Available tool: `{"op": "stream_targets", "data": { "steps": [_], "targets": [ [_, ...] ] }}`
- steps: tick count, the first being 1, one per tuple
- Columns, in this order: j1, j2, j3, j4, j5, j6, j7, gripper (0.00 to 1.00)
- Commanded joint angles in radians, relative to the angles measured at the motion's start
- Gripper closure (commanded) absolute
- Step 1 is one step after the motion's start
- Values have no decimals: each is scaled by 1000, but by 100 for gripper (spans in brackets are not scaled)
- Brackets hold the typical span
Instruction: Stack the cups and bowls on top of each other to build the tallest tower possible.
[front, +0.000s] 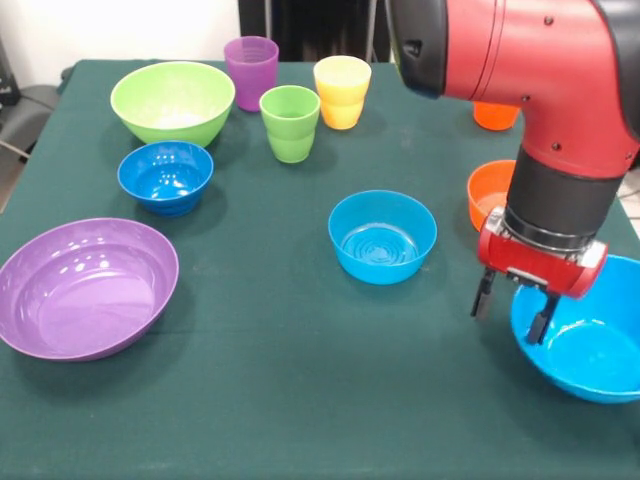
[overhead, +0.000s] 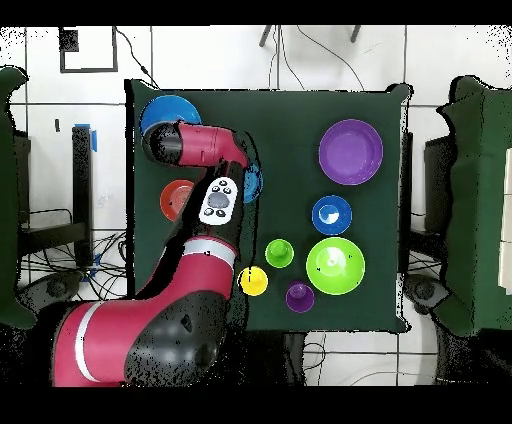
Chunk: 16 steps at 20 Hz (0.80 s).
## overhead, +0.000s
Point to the small light blue bowl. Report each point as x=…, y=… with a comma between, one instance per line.
x=254, y=184

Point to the large light blue bowl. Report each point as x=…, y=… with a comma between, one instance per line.
x=170, y=108

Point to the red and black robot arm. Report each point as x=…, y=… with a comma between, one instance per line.
x=200, y=144

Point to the green cup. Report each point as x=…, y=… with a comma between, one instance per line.
x=279, y=254

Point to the yellow cup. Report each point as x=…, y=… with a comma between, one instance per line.
x=256, y=284

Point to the dark blue ribbed bowl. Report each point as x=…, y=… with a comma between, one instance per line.
x=332, y=224

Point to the orange bowl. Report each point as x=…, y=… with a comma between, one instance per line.
x=176, y=200

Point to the dark green tablecloth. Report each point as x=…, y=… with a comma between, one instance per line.
x=288, y=120

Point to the purple cup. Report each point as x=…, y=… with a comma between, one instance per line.
x=300, y=300

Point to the large green bowl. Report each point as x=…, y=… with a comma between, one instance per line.
x=336, y=272

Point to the large purple bowl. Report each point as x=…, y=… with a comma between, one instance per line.
x=350, y=152

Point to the black metal stand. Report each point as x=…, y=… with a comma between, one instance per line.
x=82, y=192
x=406, y=200

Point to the black equipment box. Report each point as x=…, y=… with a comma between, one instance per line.
x=23, y=180
x=438, y=188

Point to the black floor stand base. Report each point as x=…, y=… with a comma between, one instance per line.
x=424, y=290
x=56, y=288

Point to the side table green cloth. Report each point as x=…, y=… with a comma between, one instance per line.
x=476, y=200
x=8, y=200

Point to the camera tripod legs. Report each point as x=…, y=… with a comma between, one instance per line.
x=265, y=36

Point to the gray square floor frame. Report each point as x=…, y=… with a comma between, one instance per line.
x=88, y=70

